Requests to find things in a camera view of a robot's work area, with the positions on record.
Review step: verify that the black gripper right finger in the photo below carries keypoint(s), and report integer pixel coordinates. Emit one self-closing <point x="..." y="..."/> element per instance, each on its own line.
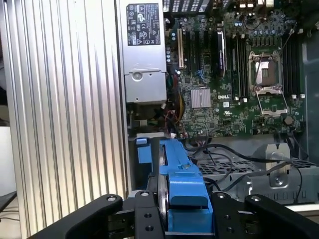
<point x="274" y="219"/>

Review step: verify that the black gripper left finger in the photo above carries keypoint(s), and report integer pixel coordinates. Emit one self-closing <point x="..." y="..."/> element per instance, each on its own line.
<point x="87" y="219"/>

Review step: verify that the hard disk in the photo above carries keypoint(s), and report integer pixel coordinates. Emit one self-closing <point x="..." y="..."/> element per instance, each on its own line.
<point x="184" y="189"/>

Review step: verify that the metal disk bay cage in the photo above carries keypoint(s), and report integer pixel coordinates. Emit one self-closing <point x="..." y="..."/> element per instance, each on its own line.
<point x="274" y="191"/>

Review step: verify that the round coin battery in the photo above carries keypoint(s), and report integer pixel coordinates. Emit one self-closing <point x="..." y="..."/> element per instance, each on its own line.
<point x="288" y="120"/>

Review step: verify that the metal socket cover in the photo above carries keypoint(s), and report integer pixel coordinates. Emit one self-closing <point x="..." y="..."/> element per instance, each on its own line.
<point x="274" y="113"/>

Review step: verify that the green motherboard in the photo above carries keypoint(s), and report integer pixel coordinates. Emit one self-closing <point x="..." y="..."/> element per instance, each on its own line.
<point x="224" y="119"/>

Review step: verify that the black PC case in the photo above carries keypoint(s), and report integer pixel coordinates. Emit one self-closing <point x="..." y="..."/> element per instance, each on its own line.
<point x="311" y="99"/>

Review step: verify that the silver chipset heat sink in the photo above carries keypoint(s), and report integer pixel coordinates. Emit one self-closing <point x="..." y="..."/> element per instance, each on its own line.
<point x="200" y="98"/>

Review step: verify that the CPU socket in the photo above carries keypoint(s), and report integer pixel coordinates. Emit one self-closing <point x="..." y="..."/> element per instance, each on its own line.
<point x="269" y="72"/>

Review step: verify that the black RAM slot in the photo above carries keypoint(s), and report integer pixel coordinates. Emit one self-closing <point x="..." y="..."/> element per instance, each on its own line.
<point x="237" y="74"/>
<point x="246" y="74"/>
<point x="287" y="67"/>
<point x="233" y="74"/>
<point x="291" y="67"/>
<point x="299" y="67"/>
<point x="295" y="67"/>
<point x="241" y="74"/>

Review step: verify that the thin metal locking lever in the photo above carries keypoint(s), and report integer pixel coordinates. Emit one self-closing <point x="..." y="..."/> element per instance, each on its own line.
<point x="259" y="64"/>
<point x="289" y="35"/>

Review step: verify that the silver power supply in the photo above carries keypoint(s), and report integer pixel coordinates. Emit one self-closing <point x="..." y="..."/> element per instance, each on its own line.
<point x="144" y="59"/>

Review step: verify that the black expansion slot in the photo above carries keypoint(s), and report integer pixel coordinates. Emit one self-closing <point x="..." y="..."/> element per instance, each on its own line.
<point x="197" y="52"/>
<point x="188" y="52"/>

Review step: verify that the white expansion slot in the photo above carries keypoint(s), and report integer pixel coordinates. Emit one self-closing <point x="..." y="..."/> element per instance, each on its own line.
<point x="180" y="49"/>

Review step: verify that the blue plastic bay bracket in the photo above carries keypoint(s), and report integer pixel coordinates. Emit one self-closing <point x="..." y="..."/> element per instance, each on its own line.
<point x="147" y="152"/>

